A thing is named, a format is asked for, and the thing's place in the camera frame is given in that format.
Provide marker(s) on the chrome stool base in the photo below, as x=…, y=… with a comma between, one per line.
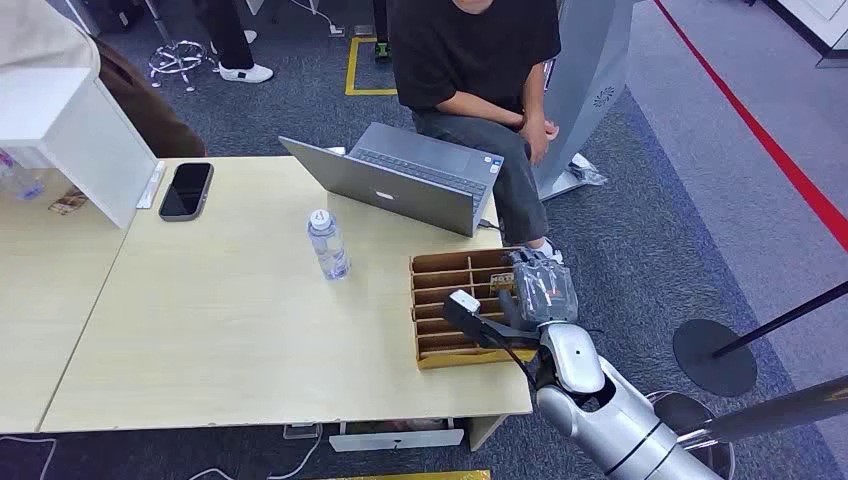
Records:
x=177, y=60

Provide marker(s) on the brown cardboard card organizer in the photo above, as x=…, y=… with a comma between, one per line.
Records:
x=444, y=324

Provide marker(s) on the patterned snack packet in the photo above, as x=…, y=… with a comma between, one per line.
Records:
x=67, y=201

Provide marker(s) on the person's left hand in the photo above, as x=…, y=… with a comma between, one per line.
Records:
x=535, y=142

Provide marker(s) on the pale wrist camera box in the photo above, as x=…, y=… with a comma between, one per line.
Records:
x=462, y=303

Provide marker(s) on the black smartphone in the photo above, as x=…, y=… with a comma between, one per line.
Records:
x=187, y=191

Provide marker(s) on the seated person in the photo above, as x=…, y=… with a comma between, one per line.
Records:
x=470, y=60

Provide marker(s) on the black stanchion with round base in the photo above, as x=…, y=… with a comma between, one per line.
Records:
x=712, y=358

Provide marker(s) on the white box cabinet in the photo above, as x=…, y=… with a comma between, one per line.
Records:
x=79, y=139

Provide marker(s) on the clear plastic water bottle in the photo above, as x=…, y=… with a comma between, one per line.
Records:
x=328, y=248

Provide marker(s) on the grey kiosk stand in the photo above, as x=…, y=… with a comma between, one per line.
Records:
x=586, y=86

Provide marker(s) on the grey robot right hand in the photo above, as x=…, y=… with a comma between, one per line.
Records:
x=543, y=291

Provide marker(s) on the grey open laptop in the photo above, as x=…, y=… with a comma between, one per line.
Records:
x=404, y=179

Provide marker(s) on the small clear bottle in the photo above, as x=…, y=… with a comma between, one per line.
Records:
x=20, y=180

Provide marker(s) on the black post with green foot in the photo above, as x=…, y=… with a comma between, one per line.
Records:
x=381, y=40

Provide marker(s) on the standing person with white shoes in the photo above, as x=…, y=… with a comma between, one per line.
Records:
x=232, y=46

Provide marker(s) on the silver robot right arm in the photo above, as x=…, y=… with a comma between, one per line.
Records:
x=616, y=424

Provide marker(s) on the white under-desk tray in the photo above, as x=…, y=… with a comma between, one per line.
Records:
x=397, y=440

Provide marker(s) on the chrome stanchion with round base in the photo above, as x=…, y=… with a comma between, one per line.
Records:
x=775, y=414

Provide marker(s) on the person's right hand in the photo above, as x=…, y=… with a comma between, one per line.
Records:
x=552, y=131

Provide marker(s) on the clear plastic bag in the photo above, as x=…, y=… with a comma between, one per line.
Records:
x=586, y=169

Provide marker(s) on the white furniture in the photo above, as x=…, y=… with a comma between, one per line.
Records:
x=818, y=26

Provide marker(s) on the white flat strip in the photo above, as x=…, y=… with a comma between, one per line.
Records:
x=150, y=185

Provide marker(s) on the person beside white cabinet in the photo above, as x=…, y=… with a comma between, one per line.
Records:
x=142, y=106

